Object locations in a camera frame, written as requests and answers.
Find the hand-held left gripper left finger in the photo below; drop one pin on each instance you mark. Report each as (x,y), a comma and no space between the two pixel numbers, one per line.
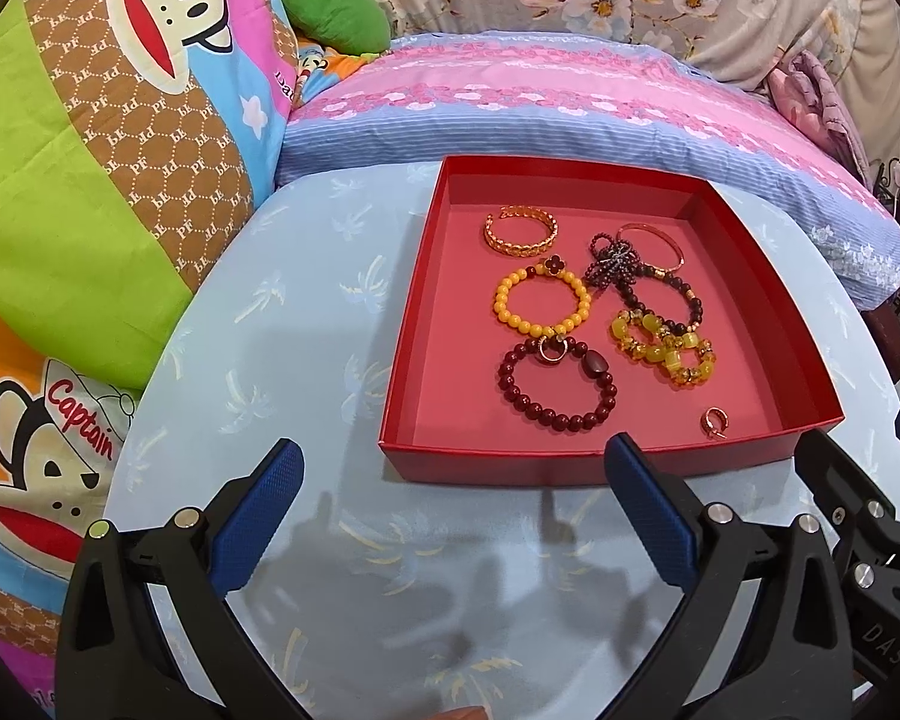
(266,510)

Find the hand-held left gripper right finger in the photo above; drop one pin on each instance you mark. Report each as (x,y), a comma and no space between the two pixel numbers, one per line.
(652,510)

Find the red cardboard box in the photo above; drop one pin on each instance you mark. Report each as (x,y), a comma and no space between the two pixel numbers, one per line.
(450,405)

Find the small garnet bead strand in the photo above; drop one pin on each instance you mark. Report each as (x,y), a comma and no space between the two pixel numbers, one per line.
(607,262)

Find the dark red clover charm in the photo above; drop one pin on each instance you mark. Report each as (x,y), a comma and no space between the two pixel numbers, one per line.
(552,267)

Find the light blue palm-print tablecloth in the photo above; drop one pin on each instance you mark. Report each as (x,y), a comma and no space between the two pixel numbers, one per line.
(285,330)

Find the thin gold bangle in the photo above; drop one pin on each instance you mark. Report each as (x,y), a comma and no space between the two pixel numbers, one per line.
(675,251)

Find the monkey printed blanket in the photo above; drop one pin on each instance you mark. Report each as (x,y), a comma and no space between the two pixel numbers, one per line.
(120,202)

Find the pink cloth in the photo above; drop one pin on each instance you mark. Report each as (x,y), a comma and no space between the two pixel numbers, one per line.
(817,105)

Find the beige cloth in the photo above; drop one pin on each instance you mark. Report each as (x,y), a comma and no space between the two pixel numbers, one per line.
(885,52)

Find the pink blue floral pillow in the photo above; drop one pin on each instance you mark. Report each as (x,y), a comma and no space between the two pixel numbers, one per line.
(570,112)

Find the green pillow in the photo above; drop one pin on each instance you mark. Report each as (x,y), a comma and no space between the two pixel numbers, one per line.
(337,11)

